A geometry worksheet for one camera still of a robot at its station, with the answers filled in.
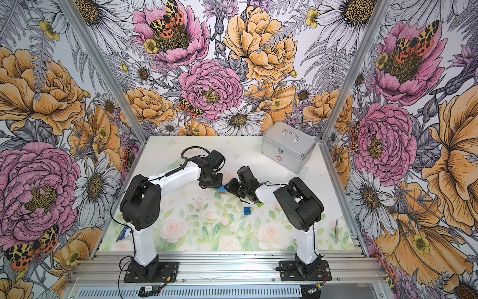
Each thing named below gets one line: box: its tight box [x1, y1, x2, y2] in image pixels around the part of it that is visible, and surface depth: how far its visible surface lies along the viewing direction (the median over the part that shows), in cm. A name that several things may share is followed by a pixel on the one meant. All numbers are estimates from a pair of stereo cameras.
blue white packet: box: [115, 226, 129, 243], surface depth 82 cm
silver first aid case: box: [261, 121, 318, 174], surface depth 103 cm
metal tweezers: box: [334, 218, 340, 245], surface depth 85 cm
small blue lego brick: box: [243, 206, 252, 215], surface depth 91 cm
